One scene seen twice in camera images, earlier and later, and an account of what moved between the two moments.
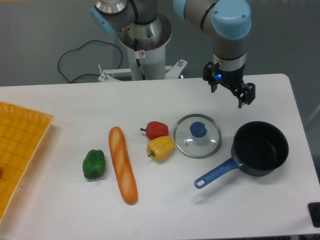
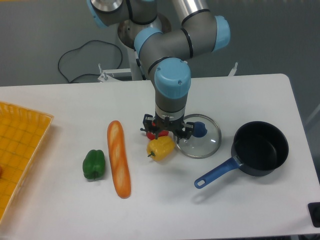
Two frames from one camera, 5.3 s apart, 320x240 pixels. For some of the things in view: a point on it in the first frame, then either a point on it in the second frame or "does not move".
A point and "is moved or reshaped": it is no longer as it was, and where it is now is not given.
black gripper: x=246 y=94 -> x=175 y=127
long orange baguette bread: x=119 y=146 is moved or reshaped
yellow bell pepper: x=160 y=148 does not move
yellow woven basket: x=23 y=135 does not move
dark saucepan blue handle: x=258 y=148 does not move
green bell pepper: x=94 y=164 does not move
